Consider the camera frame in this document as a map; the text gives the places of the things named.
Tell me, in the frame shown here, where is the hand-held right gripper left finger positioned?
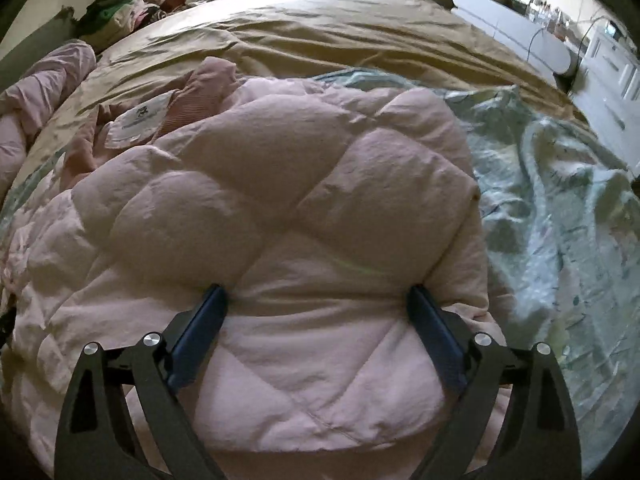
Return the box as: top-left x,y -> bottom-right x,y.
54,284 -> 229,480

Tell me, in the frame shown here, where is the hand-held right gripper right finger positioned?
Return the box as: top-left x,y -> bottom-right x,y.
406,284 -> 584,480

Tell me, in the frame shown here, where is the pink quilted blanket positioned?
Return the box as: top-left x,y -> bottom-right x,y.
0,57 -> 507,480

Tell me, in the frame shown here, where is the pile of clothes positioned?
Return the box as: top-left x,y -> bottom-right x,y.
75,0 -> 193,43

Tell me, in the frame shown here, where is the light blue printed blanket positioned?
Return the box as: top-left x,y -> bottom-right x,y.
312,67 -> 640,473

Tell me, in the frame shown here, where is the pink duvet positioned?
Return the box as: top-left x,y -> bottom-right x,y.
0,41 -> 98,198

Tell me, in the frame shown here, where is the white cabinet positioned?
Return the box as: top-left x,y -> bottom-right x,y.
565,22 -> 640,173

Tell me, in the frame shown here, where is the white headboard shelf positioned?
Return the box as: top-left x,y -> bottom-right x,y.
450,0 -> 577,77

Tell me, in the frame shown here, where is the tan bed sheet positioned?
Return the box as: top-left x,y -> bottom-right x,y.
15,0 -> 593,186

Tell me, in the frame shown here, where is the green headboard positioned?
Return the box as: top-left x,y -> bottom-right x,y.
0,6 -> 96,92

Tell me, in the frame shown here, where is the thin cable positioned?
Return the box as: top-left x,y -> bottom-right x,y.
524,14 -> 618,63

